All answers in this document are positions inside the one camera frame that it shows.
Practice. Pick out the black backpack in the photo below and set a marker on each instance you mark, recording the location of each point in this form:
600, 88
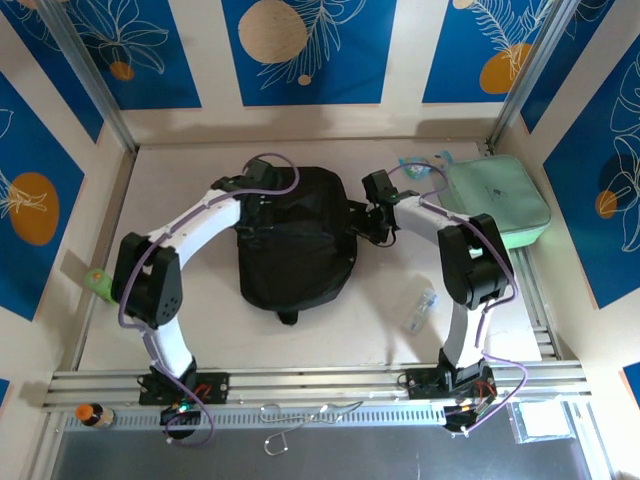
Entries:
290, 250

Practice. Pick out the clear plastic bottle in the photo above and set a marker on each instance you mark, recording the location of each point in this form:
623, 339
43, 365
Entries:
420, 311

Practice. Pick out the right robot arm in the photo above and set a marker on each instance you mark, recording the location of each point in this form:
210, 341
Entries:
465, 330

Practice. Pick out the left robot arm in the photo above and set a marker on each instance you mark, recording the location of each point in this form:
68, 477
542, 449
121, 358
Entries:
200, 220

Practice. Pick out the clear plastic bag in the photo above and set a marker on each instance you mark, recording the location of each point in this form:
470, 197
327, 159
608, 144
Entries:
542, 422

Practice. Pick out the blue white snack packet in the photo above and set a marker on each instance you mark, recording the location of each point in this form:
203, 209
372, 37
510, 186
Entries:
415, 170

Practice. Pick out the mint green zip case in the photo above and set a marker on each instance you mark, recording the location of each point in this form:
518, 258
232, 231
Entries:
500, 200

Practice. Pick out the small green bottle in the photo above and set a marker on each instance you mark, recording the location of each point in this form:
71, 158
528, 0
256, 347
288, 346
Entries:
100, 284

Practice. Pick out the dark bottle orange cap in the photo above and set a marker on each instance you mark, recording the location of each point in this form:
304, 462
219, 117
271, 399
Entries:
100, 417

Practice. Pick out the blue floral wall panel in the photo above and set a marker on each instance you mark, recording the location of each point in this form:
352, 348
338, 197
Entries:
47, 50
340, 60
150, 60
600, 240
460, 50
562, 60
30, 260

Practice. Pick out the aluminium mounting rail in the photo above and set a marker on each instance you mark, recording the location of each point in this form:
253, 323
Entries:
320, 382

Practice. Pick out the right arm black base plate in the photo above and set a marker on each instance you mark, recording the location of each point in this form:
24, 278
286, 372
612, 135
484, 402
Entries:
422, 385

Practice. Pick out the aluminium frame post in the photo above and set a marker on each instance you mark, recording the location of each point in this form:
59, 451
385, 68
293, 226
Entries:
525, 75
85, 70

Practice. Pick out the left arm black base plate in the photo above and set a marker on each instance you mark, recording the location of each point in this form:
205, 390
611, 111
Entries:
215, 390

